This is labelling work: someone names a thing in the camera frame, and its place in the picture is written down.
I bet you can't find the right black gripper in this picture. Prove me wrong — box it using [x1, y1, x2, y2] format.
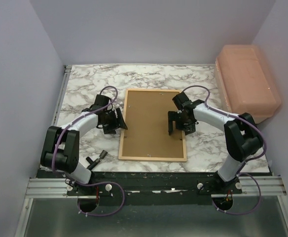
[169, 111, 195, 135]

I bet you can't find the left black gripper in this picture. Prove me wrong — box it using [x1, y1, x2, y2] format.
[102, 108, 128, 134]

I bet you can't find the brown cardboard backing board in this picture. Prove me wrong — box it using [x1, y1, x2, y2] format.
[121, 91, 184, 158]

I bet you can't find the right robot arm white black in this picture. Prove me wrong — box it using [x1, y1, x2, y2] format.
[168, 92, 264, 194]

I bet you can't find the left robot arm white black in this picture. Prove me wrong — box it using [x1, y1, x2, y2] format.
[40, 94, 128, 195]

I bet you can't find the translucent pink plastic box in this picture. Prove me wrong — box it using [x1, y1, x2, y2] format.
[214, 44, 282, 124]

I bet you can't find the black T-handle tool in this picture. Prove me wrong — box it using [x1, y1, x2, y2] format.
[86, 150, 108, 171]

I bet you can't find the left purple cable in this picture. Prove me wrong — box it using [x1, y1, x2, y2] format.
[52, 85, 126, 217]

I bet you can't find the purple cable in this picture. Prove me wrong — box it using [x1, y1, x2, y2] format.
[182, 85, 266, 216]
[52, 85, 126, 217]

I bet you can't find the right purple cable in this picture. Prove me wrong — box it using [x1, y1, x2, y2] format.
[182, 85, 266, 216]

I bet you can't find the black mounting base rail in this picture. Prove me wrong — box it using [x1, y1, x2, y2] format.
[67, 171, 242, 206]

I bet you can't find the aluminium extrusion rail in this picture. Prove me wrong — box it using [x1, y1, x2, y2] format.
[25, 178, 68, 198]

